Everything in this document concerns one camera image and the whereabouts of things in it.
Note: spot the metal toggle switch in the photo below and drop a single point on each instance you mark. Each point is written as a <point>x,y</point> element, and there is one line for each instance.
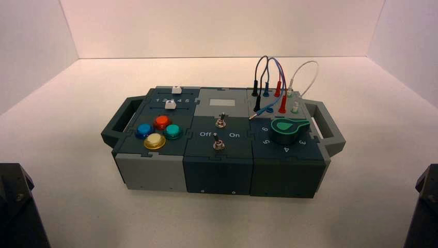
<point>221,122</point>
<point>218,143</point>

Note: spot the blue round push button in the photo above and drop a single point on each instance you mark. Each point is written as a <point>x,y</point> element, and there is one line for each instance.
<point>144,130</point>

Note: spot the red round push button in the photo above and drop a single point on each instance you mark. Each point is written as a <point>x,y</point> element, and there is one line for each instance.
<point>162,122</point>

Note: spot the white slider knob up arrow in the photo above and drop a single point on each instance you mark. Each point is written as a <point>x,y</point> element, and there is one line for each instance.
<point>170,104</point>

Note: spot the green round push button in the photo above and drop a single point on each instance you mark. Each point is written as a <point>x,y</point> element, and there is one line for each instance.
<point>172,131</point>

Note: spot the white slider knob down arrow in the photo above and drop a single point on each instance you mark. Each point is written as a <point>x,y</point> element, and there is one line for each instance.
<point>176,90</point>

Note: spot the dark teal grey control box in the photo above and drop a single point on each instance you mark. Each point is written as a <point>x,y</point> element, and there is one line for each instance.
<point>219,171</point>

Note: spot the green rotary pointer knob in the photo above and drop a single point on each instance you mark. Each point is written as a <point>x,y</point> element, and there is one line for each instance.
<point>285,132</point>

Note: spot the yellow round push button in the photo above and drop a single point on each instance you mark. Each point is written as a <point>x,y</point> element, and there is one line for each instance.
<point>154,141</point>

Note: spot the grey rectangular display screen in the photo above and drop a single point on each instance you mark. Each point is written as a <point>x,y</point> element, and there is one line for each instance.
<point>222,102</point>

